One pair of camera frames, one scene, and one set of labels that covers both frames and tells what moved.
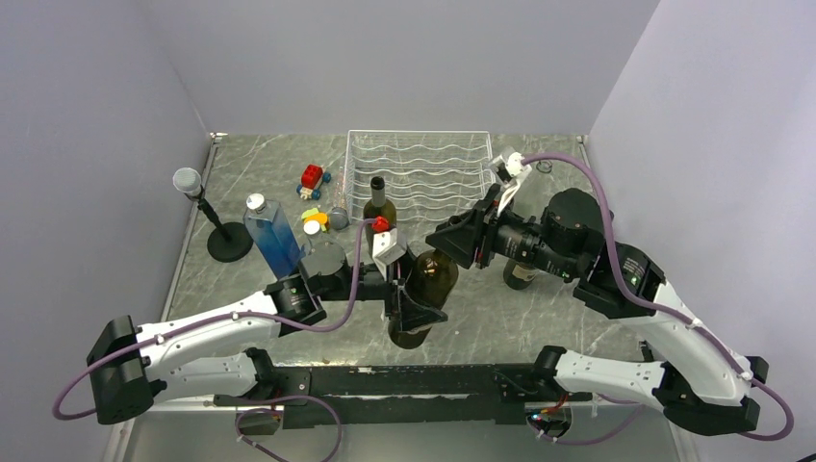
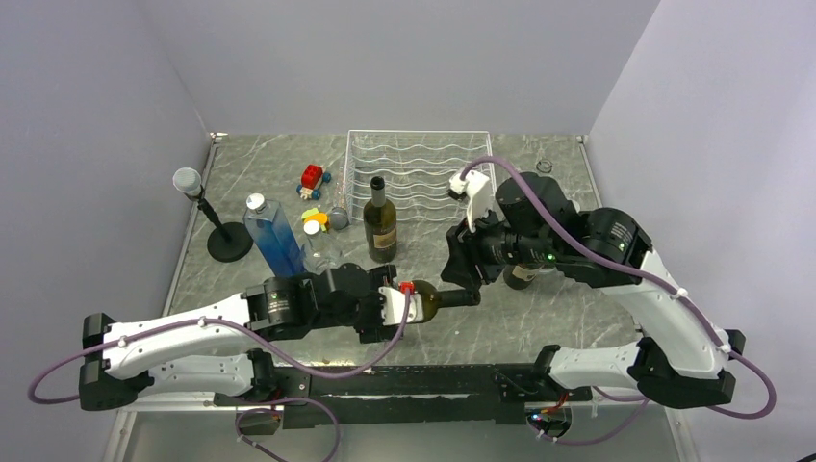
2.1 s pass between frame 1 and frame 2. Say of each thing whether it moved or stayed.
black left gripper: moved
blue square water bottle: stayed
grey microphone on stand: stayed
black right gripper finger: moved
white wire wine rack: stayed
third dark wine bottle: stayed
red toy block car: stayed
